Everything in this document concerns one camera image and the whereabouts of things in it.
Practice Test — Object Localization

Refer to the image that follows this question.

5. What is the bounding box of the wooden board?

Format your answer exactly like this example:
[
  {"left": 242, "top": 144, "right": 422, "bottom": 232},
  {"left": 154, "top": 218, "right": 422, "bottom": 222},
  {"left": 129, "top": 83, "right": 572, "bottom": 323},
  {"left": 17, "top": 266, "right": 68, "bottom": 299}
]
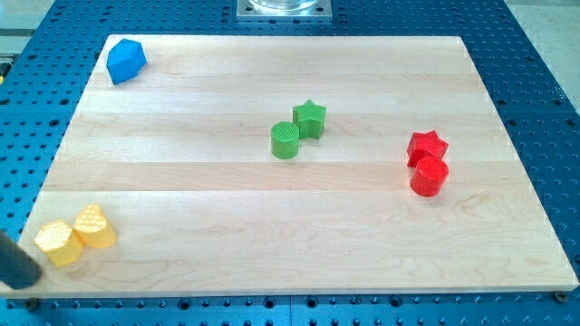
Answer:
[{"left": 1, "top": 35, "right": 578, "bottom": 299}]

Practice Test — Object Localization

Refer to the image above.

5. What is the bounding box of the blue pentagon block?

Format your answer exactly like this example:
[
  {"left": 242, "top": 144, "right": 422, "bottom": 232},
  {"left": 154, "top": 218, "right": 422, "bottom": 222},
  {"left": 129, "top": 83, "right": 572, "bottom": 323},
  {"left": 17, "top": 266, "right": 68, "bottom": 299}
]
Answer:
[{"left": 106, "top": 39, "right": 147, "bottom": 85}]

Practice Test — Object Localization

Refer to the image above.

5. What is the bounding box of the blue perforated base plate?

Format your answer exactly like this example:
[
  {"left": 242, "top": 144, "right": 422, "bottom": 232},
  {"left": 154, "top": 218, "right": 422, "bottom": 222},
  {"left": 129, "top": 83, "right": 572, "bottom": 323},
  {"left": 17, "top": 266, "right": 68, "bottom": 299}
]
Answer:
[{"left": 1, "top": 0, "right": 579, "bottom": 325}]

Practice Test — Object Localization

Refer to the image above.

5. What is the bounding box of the green cylinder block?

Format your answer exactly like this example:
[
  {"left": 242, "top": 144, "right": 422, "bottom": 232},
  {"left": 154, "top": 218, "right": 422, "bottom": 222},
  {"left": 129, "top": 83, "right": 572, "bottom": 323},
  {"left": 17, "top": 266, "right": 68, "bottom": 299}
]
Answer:
[{"left": 271, "top": 121, "right": 299, "bottom": 159}]

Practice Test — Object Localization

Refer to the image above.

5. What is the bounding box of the yellow heart block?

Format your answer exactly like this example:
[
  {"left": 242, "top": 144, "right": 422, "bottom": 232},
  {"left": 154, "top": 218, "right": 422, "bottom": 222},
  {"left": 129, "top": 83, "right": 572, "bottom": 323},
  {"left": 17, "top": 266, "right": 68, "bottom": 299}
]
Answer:
[{"left": 72, "top": 204, "right": 117, "bottom": 248}]

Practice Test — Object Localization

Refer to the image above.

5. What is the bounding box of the yellow hexagon block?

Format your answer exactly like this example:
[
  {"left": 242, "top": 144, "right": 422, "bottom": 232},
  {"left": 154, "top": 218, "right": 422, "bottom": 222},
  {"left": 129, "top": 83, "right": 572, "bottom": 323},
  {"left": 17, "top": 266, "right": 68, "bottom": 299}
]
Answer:
[{"left": 34, "top": 220, "right": 84, "bottom": 267}]

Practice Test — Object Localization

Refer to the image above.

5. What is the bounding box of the red cylinder block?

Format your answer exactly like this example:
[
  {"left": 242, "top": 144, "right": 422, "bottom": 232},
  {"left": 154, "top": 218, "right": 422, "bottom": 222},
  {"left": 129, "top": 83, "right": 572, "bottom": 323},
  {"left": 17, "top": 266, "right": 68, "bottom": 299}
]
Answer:
[{"left": 410, "top": 157, "right": 450, "bottom": 197}]

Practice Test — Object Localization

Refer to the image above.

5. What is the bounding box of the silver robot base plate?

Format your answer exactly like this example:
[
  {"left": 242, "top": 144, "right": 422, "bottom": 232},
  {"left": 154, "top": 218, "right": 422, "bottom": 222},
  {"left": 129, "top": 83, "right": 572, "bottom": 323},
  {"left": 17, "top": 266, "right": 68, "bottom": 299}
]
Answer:
[{"left": 236, "top": 0, "right": 333, "bottom": 22}]

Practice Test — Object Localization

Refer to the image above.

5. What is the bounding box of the green star block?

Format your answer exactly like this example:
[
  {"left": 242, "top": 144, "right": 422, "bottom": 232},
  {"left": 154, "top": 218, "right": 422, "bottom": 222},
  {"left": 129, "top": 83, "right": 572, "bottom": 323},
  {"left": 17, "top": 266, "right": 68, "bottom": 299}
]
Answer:
[{"left": 293, "top": 100, "right": 326, "bottom": 139}]

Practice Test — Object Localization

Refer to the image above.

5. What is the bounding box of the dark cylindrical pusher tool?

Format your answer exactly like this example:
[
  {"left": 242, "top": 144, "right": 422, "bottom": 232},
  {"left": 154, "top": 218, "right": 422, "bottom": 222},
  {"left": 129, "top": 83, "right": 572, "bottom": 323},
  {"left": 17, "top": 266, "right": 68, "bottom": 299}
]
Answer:
[{"left": 1, "top": 232, "right": 43, "bottom": 290}]

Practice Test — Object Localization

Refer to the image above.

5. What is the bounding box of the red star block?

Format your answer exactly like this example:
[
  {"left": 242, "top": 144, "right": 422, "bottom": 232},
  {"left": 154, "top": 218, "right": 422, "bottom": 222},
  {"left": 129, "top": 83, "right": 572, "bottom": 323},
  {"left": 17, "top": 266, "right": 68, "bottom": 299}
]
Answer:
[{"left": 406, "top": 130, "right": 449, "bottom": 168}]

